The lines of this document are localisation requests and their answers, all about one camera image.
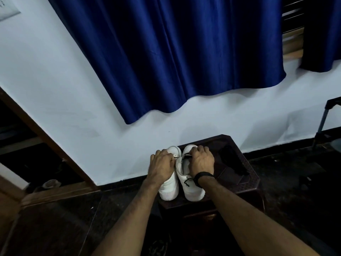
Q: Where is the person's left hand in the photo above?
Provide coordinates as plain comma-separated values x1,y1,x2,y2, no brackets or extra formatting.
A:
146,149,176,188

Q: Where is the person's right hand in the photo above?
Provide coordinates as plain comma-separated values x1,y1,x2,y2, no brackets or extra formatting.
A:
188,145,215,179

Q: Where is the black shoelace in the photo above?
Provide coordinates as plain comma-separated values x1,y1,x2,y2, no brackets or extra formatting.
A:
173,154,194,187

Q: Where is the person's right forearm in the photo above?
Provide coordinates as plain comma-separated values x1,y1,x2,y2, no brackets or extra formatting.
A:
198,175,320,256

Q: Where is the person's left forearm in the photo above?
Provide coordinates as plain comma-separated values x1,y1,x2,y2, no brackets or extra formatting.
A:
92,181,161,256

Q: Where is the black wristband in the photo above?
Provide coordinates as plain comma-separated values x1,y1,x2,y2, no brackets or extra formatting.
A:
193,172,215,188

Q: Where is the white sneaker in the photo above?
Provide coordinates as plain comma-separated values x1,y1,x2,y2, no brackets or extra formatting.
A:
158,146,182,202
175,144,206,202

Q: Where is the black cloth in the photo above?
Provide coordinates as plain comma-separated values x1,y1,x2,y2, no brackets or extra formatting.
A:
219,145,250,177

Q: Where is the dark brown plastic stool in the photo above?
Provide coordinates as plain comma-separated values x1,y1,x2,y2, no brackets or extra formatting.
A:
157,134,265,212

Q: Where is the wide blue curtain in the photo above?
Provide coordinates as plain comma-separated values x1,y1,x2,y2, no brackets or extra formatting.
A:
46,0,287,125

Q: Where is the pale slipper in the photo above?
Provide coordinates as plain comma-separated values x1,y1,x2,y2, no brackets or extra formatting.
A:
42,179,61,190

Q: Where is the black metal stand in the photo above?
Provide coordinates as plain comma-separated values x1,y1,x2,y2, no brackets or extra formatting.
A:
311,97,341,150

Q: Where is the louvered window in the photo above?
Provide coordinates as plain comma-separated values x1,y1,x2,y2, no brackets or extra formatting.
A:
282,0,306,61

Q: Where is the narrow blue curtain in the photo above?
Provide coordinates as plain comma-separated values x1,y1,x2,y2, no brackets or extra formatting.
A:
299,0,341,73

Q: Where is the white paper sheet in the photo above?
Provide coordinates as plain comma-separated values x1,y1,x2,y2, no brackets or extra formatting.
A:
0,0,21,22

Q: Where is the brown wooden door frame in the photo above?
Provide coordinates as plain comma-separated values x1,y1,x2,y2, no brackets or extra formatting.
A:
0,87,100,209

